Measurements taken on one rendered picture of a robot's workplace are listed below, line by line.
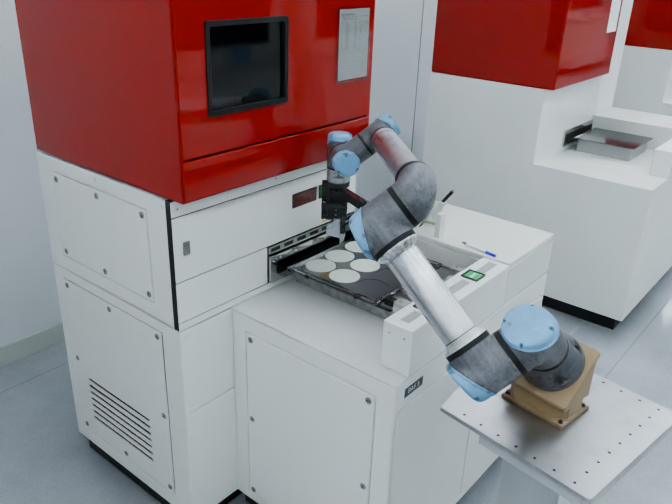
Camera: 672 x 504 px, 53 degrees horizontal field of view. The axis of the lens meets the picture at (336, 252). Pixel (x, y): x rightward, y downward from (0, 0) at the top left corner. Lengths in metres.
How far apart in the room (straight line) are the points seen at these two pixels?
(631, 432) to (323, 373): 0.81
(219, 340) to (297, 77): 0.84
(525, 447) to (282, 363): 0.77
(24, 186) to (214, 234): 1.51
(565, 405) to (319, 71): 1.17
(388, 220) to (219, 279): 0.67
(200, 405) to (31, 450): 1.00
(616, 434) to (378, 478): 0.65
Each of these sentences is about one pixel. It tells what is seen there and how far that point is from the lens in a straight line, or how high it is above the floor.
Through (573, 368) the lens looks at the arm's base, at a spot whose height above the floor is 0.97.
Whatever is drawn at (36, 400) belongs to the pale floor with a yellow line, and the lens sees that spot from 3.31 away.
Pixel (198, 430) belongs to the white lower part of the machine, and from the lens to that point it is 2.27.
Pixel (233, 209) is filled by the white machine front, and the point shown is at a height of 1.14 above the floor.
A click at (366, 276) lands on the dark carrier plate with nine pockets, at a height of 0.90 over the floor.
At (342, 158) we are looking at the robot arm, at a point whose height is 1.31.
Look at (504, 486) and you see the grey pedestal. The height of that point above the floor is 0.56.
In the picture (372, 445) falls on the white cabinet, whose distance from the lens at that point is 1.96.
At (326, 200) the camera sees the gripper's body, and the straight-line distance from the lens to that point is 2.12.
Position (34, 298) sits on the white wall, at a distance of 3.54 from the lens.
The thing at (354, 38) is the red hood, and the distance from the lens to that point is 2.22.
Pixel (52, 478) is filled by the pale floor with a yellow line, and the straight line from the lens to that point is 2.88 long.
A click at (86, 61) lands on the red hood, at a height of 1.55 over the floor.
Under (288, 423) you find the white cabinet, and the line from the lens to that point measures 2.16.
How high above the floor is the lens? 1.85
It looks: 24 degrees down
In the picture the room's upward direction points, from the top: 2 degrees clockwise
